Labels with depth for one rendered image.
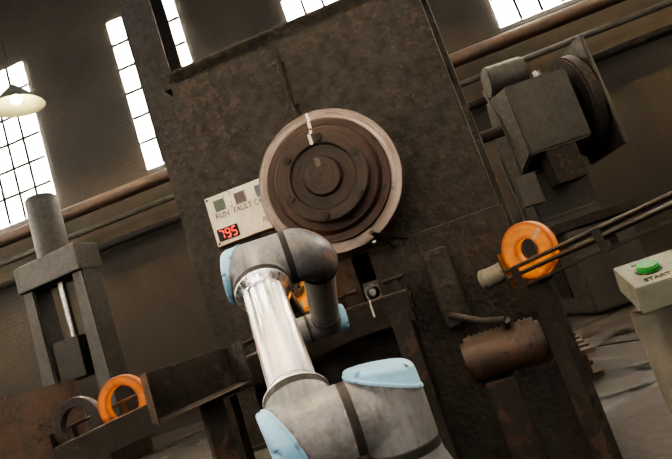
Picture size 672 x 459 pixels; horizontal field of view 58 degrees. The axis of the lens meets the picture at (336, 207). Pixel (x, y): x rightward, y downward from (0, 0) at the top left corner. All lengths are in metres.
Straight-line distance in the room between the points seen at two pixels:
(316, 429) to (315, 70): 1.49
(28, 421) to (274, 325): 3.30
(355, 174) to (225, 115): 0.63
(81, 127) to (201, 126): 7.76
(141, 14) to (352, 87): 3.60
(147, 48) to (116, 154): 4.35
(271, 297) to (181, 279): 7.73
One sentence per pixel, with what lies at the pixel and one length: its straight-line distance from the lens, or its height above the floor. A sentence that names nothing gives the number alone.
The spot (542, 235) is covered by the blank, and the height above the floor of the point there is 0.73.
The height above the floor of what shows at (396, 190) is 1.01.
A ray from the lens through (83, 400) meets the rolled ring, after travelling 2.33.
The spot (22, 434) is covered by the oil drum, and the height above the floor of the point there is 0.65.
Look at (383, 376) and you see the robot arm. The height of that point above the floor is 0.59.
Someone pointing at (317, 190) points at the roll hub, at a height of 1.08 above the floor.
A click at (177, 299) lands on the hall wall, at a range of 8.92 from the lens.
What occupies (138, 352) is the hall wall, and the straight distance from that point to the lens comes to 9.25.
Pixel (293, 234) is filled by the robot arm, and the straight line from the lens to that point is 1.28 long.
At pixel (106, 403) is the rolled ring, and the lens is 2.29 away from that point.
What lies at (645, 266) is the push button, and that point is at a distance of 1.20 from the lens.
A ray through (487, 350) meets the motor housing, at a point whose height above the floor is 0.49.
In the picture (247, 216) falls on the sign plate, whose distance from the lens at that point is 2.15.
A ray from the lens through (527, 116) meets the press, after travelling 6.11.
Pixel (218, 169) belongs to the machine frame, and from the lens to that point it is 2.24.
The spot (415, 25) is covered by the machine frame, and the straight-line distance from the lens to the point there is 2.21.
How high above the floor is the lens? 0.69
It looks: 10 degrees up
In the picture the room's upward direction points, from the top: 19 degrees counter-clockwise
